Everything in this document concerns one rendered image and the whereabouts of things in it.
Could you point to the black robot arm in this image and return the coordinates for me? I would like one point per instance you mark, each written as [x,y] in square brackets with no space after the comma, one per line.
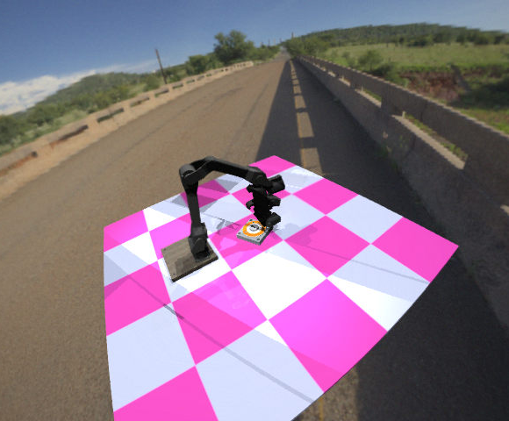
[192,173]

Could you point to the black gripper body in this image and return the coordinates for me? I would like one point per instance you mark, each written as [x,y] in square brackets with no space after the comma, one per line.
[262,208]

